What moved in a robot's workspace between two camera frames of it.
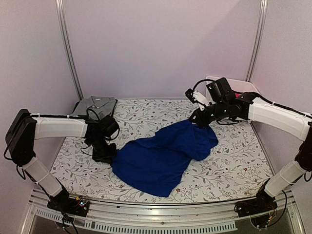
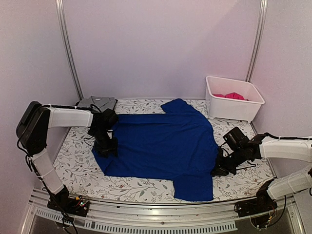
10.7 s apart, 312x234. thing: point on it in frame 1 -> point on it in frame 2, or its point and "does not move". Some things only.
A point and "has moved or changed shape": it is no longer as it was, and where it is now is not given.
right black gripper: (201, 121) -> (222, 169)
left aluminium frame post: (59, 9) does not move
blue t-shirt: (156, 164) has moved or changed shape
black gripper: (219, 90) -> (235, 139)
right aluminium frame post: (260, 30) does not move
